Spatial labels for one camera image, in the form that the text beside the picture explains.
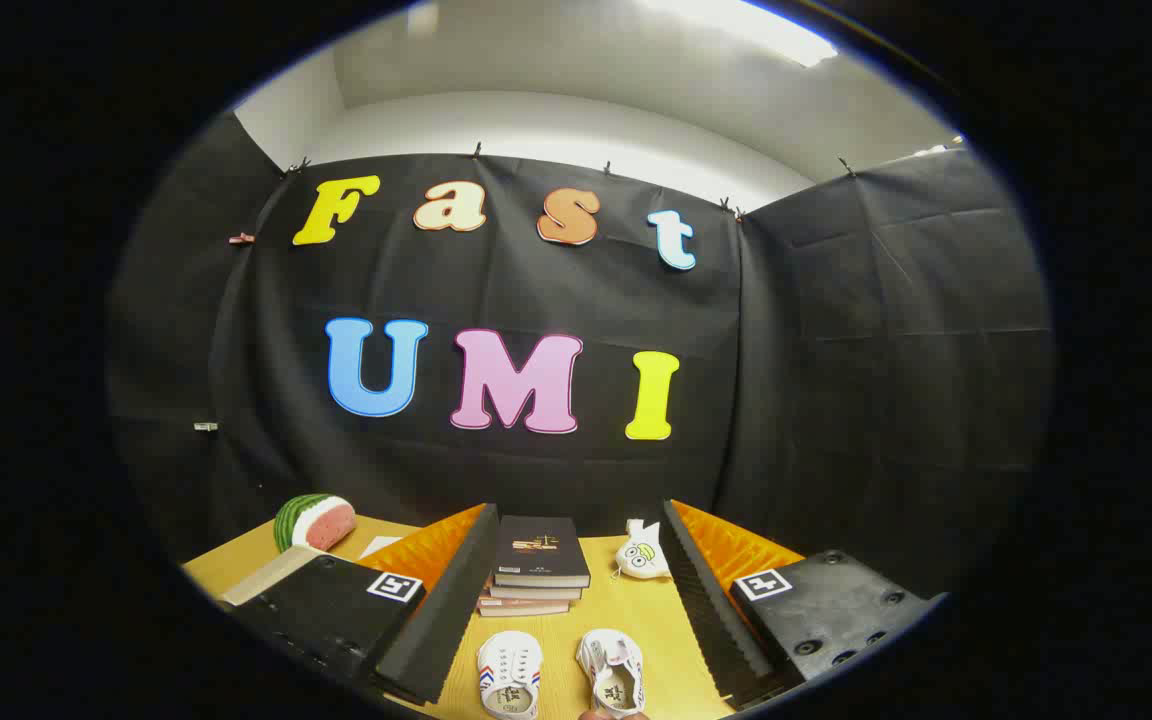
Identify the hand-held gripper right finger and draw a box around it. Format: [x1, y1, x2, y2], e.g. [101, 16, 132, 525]
[660, 499, 947, 711]

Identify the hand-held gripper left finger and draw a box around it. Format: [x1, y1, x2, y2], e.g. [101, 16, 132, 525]
[234, 503, 500, 706]

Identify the white striped canvas shoe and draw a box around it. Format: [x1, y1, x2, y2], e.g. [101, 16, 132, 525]
[477, 630, 543, 720]
[576, 628, 648, 719]

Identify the cream fabric storage box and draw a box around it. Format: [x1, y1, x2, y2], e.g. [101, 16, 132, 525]
[219, 545, 323, 607]

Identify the maroon book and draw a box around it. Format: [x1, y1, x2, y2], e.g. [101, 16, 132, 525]
[478, 596, 573, 618]

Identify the brown book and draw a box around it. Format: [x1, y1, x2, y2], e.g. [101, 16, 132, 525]
[488, 583, 583, 602]

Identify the white cartoon plush toy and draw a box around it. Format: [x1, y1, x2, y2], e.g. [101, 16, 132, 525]
[613, 518, 673, 582]

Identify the black cover book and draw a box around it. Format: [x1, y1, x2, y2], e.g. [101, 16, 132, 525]
[493, 515, 592, 589]

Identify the watermelon slice toy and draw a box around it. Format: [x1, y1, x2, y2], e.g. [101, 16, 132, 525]
[273, 493, 357, 554]

